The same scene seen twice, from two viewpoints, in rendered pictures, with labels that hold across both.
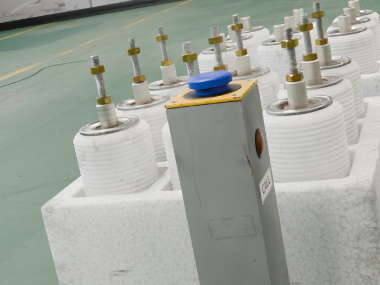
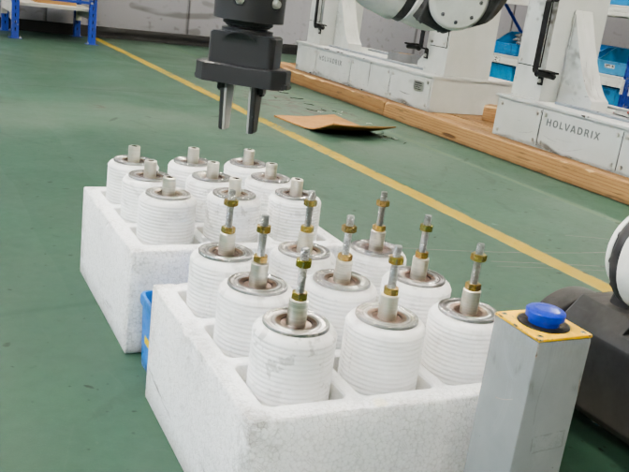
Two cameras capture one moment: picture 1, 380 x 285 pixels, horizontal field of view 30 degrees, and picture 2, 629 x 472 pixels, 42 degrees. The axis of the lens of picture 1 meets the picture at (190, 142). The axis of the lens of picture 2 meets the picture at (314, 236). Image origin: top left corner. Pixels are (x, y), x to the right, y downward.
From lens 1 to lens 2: 0.78 m
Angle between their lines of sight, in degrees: 46
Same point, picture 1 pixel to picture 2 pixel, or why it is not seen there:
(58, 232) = (262, 449)
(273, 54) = (238, 211)
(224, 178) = (557, 401)
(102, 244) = (307, 457)
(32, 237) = not seen: outside the picture
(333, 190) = not seen: hidden behind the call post
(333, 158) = not seen: hidden behind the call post
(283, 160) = (471, 363)
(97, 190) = (296, 396)
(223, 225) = (542, 440)
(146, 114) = (285, 302)
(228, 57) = (188, 207)
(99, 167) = (308, 372)
